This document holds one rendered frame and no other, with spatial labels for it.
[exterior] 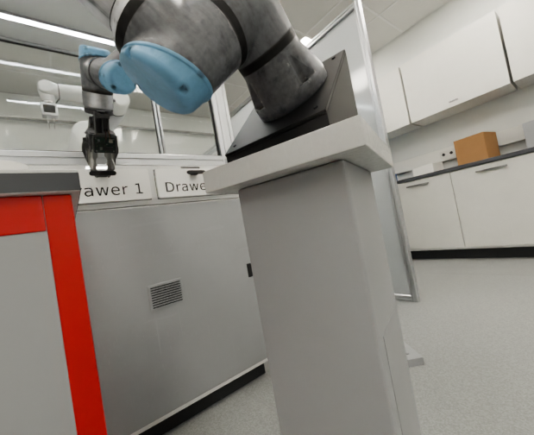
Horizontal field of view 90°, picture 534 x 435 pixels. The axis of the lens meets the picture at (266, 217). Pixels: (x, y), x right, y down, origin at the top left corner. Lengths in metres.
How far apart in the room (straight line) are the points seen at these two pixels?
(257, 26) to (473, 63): 3.26
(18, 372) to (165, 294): 0.67
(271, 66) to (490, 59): 3.22
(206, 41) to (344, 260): 0.36
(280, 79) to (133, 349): 0.92
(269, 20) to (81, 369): 0.55
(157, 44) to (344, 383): 0.54
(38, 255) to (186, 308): 0.74
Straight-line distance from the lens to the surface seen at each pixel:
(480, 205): 3.12
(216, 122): 1.28
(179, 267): 1.07
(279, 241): 0.45
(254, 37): 0.50
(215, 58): 0.44
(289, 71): 0.51
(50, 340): 0.43
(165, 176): 1.08
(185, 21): 0.45
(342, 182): 0.40
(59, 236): 0.42
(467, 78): 3.63
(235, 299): 1.18
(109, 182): 1.03
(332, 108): 0.47
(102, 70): 0.82
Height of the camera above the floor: 0.64
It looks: 2 degrees up
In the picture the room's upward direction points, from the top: 10 degrees counter-clockwise
